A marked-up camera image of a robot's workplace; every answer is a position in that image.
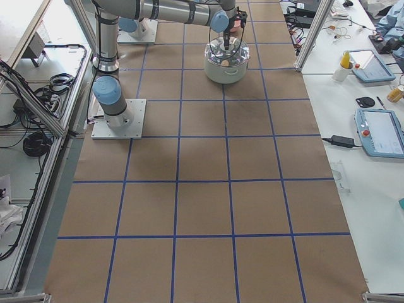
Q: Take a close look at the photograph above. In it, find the pale green steel pot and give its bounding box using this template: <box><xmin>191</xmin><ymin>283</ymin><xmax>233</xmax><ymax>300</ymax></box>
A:
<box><xmin>204</xmin><ymin>37</ymin><xmax>250</xmax><ymax>84</ymax></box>

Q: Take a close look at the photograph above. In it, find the brown gridded table mat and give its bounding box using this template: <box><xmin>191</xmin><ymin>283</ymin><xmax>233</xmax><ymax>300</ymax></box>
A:
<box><xmin>44</xmin><ymin>1</ymin><xmax>367</xmax><ymax>302</ymax></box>

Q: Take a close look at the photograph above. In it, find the black round disc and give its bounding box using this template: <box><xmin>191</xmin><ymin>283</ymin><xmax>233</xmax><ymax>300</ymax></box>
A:
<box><xmin>355</xmin><ymin>97</ymin><xmax>376</xmax><ymax>108</ymax></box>

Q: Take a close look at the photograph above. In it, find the blue teach pendant far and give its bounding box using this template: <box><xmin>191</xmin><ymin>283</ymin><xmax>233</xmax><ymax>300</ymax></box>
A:
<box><xmin>348</xmin><ymin>49</ymin><xmax>396</xmax><ymax>83</ymax></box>

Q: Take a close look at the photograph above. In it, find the blue teach pendant near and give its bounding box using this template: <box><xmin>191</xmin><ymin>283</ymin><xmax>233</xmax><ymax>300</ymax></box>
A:
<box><xmin>354</xmin><ymin>108</ymin><xmax>403</xmax><ymax>158</ymax></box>

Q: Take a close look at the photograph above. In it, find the blue teach pendant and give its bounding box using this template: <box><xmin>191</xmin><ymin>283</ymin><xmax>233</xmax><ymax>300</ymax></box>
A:
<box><xmin>354</xmin><ymin>108</ymin><xmax>403</xmax><ymax>158</ymax></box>
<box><xmin>348</xmin><ymin>49</ymin><xmax>396</xmax><ymax>83</ymax></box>

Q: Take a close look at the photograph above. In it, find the white mug with yellow item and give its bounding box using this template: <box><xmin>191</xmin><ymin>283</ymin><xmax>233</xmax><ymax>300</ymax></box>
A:
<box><xmin>332</xmin><ymin>51</ymin><xmax>354</xmax><ymax>81</ymax></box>

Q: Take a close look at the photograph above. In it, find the pink plastic bowl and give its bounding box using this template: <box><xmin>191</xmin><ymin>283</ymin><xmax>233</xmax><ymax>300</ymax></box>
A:
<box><xmin>230</xmin><ymin>25</ymin><xmax>241</xmax><ymax>33</ymax></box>

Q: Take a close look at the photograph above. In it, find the black power adapter brick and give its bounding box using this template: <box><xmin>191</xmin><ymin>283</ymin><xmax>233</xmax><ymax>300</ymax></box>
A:
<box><xmin>294</xmin><ymin>0</ymin><xmax>321</xmax><ymax>18</ymax></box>

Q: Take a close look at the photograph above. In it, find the small black power adapter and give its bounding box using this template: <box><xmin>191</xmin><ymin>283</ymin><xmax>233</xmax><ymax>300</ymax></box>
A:
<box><xmin>322</xmin><ymin>135</ymin><xmax>360</xmax><ymax>148</ymax></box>

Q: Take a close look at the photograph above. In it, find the glass pot lid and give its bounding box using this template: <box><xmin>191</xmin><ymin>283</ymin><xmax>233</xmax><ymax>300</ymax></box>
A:
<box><xmin>205</xmin><ymin>37</ymin><xmax>250</xmax><ymax>66</ymax></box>

